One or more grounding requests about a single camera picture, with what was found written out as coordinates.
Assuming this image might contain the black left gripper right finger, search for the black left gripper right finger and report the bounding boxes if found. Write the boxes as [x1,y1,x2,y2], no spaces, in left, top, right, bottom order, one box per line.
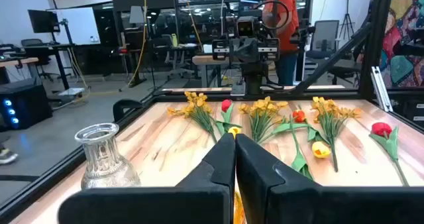
[235,133,424,224]

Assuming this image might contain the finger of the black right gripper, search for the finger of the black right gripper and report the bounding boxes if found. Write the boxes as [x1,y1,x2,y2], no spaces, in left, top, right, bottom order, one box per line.
[247,43,264,64]
[231,43,248,64]

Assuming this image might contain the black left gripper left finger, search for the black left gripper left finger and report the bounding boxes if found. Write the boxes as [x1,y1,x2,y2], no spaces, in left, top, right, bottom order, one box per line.
[58,133,237,224]

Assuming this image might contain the red tulip stem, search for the red tulip stem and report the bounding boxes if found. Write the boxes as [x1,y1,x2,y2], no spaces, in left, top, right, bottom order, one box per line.
[288,116,315,182]

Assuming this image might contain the yellow artificial daffodil bunch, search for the yellow artificial daffodil bunch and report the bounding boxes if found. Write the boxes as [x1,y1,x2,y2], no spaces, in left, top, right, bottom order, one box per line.
[238,96,290,144]
[166,91,219,144]

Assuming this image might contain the yellow red artificial tulip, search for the yellow red artificial tulip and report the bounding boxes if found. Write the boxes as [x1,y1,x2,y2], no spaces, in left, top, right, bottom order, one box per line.
[297,104,332,159]
[257,109,311,144]

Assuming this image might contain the green leafy stems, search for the green leafy stems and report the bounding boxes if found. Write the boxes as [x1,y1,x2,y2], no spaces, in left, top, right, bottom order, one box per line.
[311,96,364,174]

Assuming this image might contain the long green stem foreground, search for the long green stem foreground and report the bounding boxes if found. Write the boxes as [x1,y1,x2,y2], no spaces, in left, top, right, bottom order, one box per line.
[368,121,411,188]

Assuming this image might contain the amber glass vase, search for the amber glass vase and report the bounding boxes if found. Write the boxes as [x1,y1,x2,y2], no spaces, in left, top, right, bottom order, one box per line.
[233,189,248,224]

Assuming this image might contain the clear ribbed glass vase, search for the clear ribbed glass vase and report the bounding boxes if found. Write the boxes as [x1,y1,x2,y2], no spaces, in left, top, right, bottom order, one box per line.
[74,122,142,190]

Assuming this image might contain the wooden workbench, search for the wooden workbench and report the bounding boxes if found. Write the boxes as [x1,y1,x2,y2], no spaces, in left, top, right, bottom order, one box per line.
[191,54,233,88]

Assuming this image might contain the person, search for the person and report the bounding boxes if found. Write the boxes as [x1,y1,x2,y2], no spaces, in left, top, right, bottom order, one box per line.
[260,0,301,86]

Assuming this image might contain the grey office chair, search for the grey office chair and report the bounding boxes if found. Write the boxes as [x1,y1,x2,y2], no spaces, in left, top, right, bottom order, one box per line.
[304,19,341,61]

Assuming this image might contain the black tripod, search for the black tripod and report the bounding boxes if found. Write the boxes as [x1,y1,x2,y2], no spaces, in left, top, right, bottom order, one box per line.
[338,0,356,41]

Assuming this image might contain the silver aluminium bar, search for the silver aluminium bar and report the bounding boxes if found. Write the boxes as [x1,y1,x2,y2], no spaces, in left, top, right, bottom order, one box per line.
[370,66,394,113]

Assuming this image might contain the white whiteboard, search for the white whiteboard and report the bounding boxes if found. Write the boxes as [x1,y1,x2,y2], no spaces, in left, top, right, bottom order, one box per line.
[49,7,101,46]

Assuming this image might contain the white floor stand base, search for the white floor stand base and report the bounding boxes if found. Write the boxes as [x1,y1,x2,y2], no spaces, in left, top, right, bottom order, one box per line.
[58,87,86,97]

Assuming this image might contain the black drawer cabinet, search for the black drawer cabinet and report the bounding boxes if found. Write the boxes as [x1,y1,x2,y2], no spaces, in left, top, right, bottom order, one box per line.
[392,96,424,132]

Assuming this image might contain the black monitor on stand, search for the black monitor on stand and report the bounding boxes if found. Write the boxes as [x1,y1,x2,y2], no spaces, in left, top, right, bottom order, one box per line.
[27,9,61,34]

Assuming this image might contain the black office chair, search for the black office chair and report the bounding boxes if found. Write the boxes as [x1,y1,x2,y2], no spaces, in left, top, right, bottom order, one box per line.
[20,38,59,82]

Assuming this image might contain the person's foot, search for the person's foot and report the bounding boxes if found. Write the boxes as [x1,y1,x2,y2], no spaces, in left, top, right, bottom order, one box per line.
[0,147,19,166]

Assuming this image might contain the black computer tower blue lights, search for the black computer tower blue lights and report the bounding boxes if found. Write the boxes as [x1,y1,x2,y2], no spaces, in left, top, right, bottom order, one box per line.
[0,78,54,131]

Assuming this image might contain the wooden desk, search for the wooden desk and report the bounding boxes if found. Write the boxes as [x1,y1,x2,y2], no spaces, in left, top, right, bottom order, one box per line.
[0,56,40,85]

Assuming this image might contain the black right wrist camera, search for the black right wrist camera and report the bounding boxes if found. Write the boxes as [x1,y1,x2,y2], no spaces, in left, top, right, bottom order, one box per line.
[236,16,256,38]

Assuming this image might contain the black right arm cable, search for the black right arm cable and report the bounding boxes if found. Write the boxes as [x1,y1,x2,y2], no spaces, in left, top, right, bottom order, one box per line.
[253,0,292,31]

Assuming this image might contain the yellow hanging cable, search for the yellow hanging cable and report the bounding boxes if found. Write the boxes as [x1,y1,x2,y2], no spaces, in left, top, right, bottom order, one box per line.
[127,0,148,87]

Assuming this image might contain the black frame clamp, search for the black frame clamp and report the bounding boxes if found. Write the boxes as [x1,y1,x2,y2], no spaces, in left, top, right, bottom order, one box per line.
[112,99,144,123]

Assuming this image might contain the black metal rig frame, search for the black metal rig frame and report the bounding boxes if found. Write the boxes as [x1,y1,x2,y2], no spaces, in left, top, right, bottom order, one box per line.
[0,0,424,224]

